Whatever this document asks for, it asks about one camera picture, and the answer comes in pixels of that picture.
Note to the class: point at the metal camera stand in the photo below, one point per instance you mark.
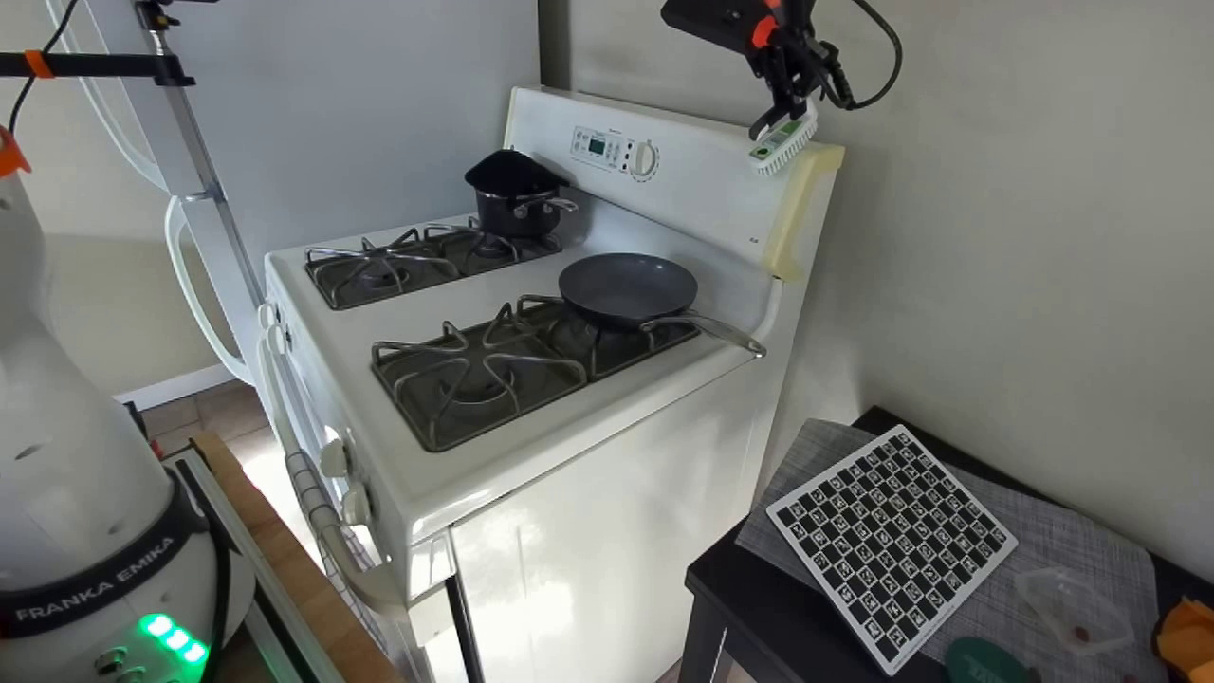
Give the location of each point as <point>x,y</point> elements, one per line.
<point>204,164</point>

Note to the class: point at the clear plastic container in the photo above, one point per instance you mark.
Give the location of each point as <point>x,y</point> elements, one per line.
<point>1075,607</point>

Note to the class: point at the grey mat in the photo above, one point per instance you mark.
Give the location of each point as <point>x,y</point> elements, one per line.
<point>1086,544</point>

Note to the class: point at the black burner grate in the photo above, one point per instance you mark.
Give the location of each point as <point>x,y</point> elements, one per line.
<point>380,267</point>
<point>479,381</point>

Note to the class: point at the wooden board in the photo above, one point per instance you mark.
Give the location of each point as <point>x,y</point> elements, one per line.
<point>289,571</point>

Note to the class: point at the white gas stove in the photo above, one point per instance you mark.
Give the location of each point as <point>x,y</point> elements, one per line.
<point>610,532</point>

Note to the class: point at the black saucepan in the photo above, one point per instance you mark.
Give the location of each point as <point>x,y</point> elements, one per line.
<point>535,219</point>

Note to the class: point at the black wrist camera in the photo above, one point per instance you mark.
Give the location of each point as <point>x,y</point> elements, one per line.
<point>708,17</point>

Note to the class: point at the white timer dial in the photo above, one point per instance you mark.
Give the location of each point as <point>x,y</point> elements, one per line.
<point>648,156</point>

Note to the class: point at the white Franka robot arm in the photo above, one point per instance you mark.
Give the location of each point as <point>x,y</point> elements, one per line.
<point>61,480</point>

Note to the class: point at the orange object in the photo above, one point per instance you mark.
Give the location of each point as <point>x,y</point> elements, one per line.
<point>1193,640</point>

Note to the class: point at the aluminium frame rail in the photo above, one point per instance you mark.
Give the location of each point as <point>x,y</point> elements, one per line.
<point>242,532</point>

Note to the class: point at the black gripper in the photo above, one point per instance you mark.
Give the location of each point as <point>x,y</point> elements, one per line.
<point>792,41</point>

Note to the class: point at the green round object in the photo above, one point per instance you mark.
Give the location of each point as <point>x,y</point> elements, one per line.
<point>987,661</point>

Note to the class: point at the dark grey frying pan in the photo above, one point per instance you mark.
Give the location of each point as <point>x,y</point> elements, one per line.
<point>627,291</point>

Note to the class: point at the black side table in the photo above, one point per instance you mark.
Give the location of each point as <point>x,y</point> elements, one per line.
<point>761,607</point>

